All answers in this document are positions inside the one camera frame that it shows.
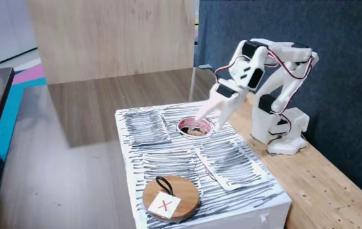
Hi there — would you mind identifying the brown debris piece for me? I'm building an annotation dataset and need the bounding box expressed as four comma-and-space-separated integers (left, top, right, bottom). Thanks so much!
188, 127, 205, 137

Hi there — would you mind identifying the black striped paper flap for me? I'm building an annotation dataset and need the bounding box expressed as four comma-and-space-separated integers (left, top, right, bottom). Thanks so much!
194, 138, 269, 191
142, 148, 200, 191
123, 109, 172, 147

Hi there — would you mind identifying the white box with black stripes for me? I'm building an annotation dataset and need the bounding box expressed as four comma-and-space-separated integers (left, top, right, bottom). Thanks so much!
115, 101, 293, 229

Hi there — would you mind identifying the round wooden disc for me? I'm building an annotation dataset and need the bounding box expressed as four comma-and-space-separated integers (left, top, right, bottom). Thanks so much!
141, 174, 200, 223

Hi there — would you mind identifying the white card with red cross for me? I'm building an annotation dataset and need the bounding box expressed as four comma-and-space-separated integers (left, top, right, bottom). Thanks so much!
147, 191, 181, 219

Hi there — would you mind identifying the light wooden board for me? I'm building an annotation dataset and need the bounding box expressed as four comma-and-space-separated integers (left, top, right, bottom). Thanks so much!
27, 0, 197, 85

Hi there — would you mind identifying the fabric partition panel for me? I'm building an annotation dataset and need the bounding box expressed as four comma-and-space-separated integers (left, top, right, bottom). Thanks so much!
194, 0, 362, 211

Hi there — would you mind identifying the red black gripper cable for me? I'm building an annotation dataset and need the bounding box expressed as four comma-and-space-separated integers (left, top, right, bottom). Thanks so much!
214, 54, 251, 85

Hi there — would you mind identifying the red black arm cable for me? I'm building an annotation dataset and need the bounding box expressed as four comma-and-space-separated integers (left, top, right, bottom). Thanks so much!
265, 49, 315, 116

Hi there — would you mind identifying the black loop handle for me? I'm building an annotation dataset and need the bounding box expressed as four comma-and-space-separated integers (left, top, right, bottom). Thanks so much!
155, 176, 175, 197

